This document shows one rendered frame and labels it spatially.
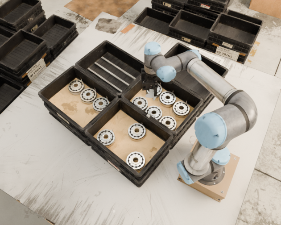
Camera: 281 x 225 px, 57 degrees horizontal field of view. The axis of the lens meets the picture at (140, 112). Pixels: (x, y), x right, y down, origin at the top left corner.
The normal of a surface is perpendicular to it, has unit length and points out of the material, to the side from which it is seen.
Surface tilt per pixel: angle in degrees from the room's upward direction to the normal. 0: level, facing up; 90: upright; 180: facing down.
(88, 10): 0
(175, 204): 0
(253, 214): 0
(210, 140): 80
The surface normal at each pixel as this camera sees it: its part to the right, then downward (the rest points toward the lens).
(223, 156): 0.15, -0.58
